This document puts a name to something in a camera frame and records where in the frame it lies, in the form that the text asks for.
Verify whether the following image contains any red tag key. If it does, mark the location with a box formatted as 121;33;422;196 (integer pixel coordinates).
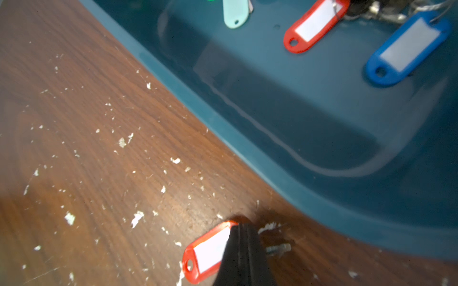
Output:
181;220;292;286
283;0;351;54

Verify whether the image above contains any mint green tag key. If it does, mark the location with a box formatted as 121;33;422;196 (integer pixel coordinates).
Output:
223;0;254;29

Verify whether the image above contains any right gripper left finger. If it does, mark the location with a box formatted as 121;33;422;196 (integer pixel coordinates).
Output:
213;224;247;286

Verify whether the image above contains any blue tag key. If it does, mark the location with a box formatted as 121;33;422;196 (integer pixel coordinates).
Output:
366;11;452;87

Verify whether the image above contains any teal plastic storage box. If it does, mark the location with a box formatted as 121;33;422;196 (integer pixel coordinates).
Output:
83;1;458;261

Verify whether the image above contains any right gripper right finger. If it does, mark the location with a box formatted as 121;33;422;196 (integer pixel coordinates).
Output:
244;224;277;286

